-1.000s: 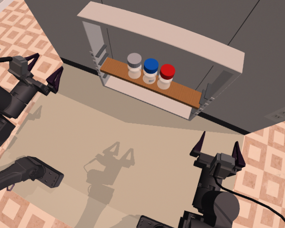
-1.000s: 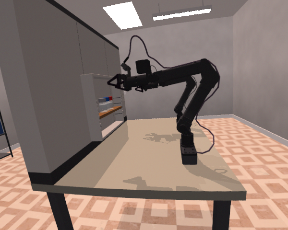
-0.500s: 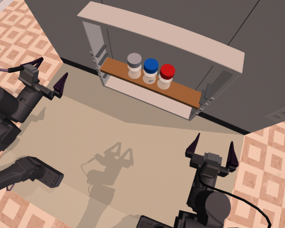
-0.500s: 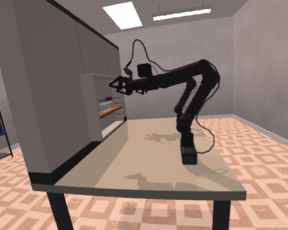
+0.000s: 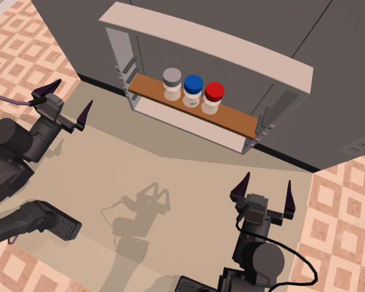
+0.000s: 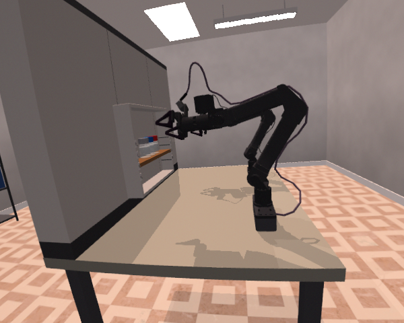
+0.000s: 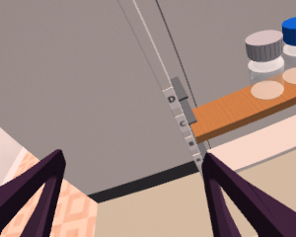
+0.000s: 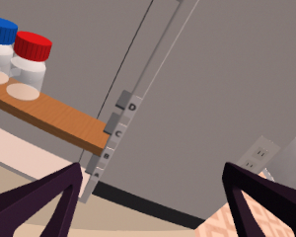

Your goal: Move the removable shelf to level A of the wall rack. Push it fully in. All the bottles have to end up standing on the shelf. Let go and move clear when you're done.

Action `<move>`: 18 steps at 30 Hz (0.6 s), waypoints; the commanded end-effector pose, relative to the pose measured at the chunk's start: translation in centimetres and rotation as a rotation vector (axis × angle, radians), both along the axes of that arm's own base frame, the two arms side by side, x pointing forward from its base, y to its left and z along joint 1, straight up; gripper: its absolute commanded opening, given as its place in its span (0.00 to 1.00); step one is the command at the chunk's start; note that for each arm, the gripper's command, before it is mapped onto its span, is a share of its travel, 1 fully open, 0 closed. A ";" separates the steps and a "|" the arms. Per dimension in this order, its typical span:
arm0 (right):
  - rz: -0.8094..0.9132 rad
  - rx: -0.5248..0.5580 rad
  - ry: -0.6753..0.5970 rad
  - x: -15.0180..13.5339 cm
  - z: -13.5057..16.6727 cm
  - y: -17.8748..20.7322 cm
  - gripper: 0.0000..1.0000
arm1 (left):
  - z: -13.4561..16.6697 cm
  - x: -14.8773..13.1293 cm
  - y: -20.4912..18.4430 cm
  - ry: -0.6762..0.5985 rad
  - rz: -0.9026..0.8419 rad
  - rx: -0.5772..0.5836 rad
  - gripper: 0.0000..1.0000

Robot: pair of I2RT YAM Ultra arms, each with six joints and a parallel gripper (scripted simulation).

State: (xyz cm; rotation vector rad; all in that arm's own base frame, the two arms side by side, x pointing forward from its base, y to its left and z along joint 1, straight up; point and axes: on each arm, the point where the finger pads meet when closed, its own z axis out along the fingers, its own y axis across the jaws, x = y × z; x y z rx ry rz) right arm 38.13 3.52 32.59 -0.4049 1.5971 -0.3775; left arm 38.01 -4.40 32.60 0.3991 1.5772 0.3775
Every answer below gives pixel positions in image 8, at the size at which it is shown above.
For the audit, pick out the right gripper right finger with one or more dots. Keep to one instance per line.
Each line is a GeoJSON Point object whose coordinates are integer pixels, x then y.
{"type": "Point", "coordinates": [276, 198]}

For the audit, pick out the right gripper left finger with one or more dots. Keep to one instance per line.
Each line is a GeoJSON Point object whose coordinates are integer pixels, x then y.
{"type": "Point", "coordinates": [21, 203]}

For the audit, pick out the clear plastic bottle with red cap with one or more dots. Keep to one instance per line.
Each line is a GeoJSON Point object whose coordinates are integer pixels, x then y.
{"type": "Point", "coordinates": [27, 66]}

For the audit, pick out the brown wooden shelf board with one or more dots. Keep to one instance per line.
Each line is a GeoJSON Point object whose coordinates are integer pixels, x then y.
{"type": "Point", "coordinates": [58, 119]}

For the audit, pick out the clear glass bottle with blue cap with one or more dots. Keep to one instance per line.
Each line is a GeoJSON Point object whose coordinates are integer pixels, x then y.
{"type": "Point", "coordinates": [8, 31]}

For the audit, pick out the beige wall rack frame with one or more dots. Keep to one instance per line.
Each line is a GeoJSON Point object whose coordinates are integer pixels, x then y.
{"type": "Point", "coordinates": [33, 163]}

